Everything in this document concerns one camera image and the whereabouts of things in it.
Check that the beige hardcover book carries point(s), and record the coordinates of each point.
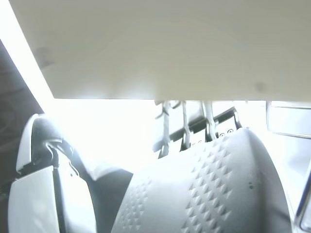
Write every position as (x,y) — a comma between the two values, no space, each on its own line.
(158,43)

